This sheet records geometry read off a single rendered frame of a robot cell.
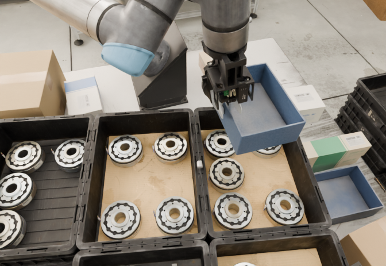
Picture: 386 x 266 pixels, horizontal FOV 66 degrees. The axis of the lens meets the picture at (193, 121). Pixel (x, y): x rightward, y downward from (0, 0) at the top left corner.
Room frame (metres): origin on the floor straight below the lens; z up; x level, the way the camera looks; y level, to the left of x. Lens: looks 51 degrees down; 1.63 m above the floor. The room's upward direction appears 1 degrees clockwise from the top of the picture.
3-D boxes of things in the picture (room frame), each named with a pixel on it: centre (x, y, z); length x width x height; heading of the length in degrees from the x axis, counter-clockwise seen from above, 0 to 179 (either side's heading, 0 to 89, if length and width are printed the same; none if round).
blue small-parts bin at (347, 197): (0.42, -0.47, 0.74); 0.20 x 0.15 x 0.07; 103
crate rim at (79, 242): (0.40, 0.13, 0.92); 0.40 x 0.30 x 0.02; 6
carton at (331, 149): (0.55, -0.47, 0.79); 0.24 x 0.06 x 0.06; 104
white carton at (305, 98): (0.79, -0.39, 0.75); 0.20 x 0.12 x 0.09; 102
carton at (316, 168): (0.56, -0.47, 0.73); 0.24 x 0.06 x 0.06; 105
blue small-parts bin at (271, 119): (0.47, -0.14, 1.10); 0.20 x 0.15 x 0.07; 17
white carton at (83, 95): (0.79, 0.43, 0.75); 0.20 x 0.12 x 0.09; 21
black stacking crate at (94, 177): (0.40, 0.13, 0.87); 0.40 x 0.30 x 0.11; 6
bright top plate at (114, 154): (0.50, 0.21, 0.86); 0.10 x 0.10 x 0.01
